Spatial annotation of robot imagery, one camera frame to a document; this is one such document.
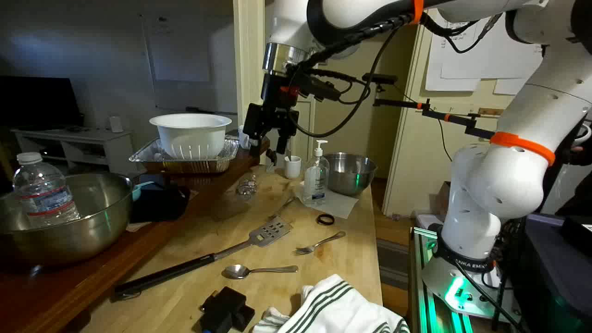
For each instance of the small steel mixing bowl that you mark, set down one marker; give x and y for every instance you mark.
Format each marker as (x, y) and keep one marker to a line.
(349, 177)

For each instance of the aluminium foil tray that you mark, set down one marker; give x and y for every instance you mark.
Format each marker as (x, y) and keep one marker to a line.
(143, 159)

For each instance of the metal spoon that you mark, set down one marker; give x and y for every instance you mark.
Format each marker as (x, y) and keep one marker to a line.
(306, 249)
(234, 271)

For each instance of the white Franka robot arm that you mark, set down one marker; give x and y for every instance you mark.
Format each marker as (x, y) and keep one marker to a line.
(506, 186)

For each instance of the large steel mixing bowl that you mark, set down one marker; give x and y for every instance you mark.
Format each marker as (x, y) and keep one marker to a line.
(62, 242)

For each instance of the small black box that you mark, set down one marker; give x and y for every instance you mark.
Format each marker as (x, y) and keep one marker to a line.
(225, 312)

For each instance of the black pole with orange clamps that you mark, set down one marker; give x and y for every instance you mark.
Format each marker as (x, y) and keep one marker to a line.
(456, 122)

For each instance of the clear soap pump bottle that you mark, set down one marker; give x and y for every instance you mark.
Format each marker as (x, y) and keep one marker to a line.
(315, 177)

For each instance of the white striped dish towel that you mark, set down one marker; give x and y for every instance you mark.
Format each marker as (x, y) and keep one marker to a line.
(334, 312)

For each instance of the white paper sheet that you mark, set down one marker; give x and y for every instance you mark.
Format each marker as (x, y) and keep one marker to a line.
(338, 205)

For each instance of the white papers on wall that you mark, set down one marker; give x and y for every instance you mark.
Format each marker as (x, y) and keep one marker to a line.
(469, 68)

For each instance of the crushed clear plastic bottle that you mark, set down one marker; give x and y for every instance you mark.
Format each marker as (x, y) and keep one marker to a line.
(247, 186)

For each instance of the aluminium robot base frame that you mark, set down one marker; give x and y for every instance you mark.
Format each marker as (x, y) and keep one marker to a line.
(432, 297)

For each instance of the clear plastic water bottle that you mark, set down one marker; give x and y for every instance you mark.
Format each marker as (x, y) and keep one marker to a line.
(40, 186)

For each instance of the white plastic colander dish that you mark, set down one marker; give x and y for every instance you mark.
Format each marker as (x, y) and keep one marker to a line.
(191, 133)

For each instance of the black bag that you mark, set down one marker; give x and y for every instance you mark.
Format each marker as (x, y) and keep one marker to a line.
(158, 201)

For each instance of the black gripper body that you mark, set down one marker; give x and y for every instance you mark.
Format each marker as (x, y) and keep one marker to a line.
(271, 118)

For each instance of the black equipment cabinet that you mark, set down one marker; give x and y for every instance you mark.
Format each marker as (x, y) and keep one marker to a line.
(556, 279)

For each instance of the black television screen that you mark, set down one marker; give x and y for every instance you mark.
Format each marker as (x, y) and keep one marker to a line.
(38, 103)

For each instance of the white low shelf unit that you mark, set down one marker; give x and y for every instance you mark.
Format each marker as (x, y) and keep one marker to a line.
(80, 149)

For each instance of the white wall board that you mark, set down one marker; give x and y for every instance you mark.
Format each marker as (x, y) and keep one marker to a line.
(178, 49)

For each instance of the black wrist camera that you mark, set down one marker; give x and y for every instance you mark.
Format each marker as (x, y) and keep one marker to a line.
(312, 86)

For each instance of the small white mug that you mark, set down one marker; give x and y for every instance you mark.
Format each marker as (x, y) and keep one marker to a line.
(293, 168)

